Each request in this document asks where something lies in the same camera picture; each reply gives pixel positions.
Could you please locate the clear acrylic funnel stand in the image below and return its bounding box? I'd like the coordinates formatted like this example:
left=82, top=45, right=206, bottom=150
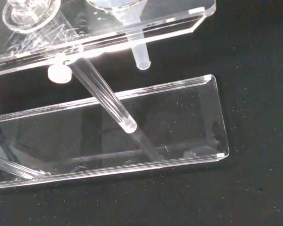
left=0, top=0, right=230, bottom=192

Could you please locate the black bench cloth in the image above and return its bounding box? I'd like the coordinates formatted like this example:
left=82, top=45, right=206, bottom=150
left=0, top=0, right=283, bottom=226

